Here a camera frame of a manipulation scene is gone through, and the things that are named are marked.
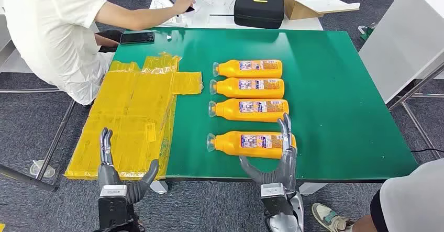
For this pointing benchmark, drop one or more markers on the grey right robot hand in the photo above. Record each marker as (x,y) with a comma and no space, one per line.
(288,169)

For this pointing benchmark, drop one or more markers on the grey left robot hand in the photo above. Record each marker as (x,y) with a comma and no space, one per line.
(109,175)

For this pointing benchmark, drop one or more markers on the person's right hand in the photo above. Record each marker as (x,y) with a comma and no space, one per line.
(183,5)

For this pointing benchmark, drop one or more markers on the orange bottle clear cap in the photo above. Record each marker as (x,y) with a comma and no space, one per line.
(249,92)
(242,116)
(249,71)
(236,150)

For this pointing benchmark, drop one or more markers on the person's right forearm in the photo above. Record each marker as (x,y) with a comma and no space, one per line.
(152,17)

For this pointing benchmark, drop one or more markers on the person's left forearm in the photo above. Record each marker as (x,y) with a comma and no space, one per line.
(104,40)

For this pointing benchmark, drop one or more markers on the clear plastic cap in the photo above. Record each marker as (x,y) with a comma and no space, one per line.
(208,0)

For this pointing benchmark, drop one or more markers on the white table leg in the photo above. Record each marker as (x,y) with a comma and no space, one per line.
(312,188)
(159,187)

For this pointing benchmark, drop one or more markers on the thin black stick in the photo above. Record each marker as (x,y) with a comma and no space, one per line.
(222,15)

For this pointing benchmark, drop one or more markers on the black smartphone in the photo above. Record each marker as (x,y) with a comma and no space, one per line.
(137,38)

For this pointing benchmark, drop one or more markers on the yellow taped cardboard mat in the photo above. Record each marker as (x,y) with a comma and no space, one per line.
(131,119)

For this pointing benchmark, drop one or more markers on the clear plastic cup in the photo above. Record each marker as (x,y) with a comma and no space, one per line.
(41,170)

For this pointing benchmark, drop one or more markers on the black zipper case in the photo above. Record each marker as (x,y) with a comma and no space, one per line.
(258,12)

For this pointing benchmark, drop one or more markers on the brown cardboard box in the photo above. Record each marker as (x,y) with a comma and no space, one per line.
(295,8)

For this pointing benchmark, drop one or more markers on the yellow floor marker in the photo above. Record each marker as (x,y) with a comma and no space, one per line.
(2,228)

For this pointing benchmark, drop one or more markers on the person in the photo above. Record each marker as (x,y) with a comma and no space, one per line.
(45,32)
(412,202)

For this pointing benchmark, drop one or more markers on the white flat board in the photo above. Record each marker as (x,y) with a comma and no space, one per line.
(322,3)

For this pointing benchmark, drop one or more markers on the green white floor object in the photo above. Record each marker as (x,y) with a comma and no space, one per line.
(366,32)

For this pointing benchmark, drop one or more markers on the white desk metal legs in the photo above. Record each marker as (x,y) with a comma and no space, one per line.
(406,39)

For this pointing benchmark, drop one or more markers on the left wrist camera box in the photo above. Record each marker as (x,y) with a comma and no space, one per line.
(112,206)

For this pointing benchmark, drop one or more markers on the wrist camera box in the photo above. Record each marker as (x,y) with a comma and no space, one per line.
(274,199)
(112,206)

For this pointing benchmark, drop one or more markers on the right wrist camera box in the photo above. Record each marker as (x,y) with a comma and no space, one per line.
(274,199)

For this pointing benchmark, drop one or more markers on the metal tube frame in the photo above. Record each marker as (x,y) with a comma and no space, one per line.
(52,143)

